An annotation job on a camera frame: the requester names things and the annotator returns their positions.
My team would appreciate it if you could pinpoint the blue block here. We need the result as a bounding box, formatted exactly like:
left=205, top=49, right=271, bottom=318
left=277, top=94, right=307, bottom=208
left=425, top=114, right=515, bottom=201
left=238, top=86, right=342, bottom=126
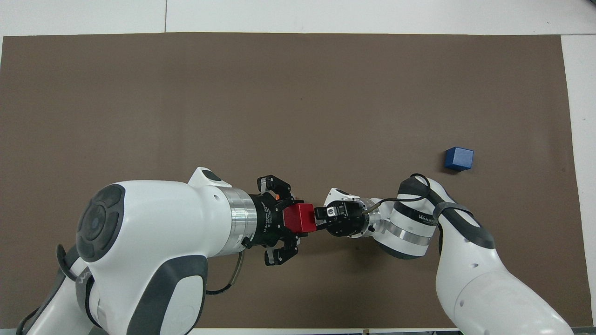
left=444, top=147, right=474, bottom=172

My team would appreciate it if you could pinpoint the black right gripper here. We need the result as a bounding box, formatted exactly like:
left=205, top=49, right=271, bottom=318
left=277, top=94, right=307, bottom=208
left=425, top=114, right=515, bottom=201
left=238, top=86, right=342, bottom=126
left=314, top=200, right=374, bottom=239

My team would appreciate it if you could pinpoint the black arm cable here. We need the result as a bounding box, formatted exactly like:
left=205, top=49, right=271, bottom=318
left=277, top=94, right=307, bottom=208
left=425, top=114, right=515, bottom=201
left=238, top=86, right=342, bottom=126
left=205, top=251, right=245, bottom=296
left=363, top=174, right=432, bottom=215

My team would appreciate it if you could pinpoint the red block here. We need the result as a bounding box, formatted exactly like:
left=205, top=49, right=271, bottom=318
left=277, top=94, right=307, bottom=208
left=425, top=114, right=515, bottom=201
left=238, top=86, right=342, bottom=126
left=283, top=203, right=318, bottom=233

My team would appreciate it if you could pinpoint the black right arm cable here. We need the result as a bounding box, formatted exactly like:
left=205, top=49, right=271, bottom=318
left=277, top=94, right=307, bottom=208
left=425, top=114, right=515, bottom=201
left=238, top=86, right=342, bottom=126
left=363, top=174, right=432, bottom=215

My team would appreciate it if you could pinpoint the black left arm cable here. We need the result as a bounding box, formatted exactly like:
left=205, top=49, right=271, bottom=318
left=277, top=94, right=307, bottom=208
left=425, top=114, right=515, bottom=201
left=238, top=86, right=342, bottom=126
left=205, top=251, right=245, bottom=296

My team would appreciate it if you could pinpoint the brown table mat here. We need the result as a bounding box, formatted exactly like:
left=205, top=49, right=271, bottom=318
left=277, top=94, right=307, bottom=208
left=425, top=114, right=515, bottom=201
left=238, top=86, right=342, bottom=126
left=0, top=32, right=581, bottom=329

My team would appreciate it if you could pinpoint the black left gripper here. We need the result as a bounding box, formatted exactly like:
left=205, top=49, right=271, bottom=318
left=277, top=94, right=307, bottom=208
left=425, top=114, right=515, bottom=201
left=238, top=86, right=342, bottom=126
left=243, top=175, right=300, bottom=267

